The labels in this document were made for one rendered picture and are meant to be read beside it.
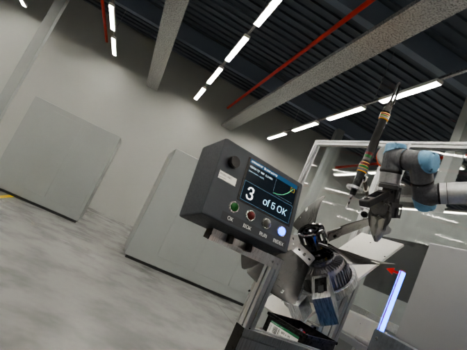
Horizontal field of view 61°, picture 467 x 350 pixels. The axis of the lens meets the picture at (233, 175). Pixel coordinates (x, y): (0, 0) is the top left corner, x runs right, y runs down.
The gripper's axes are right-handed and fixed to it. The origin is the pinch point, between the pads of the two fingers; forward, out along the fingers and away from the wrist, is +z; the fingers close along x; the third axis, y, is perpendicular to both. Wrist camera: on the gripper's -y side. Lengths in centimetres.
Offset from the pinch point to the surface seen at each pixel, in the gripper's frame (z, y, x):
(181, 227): 98, 157, 539
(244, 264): 26, -18, 54
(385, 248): 9, 42, 28
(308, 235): 6.1, -6.2, 28.5
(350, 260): 8.8, -9.0, 1.2
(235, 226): -3, -72, -22
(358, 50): -233, 319, 357
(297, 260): 16.3, -11.1, 26.9
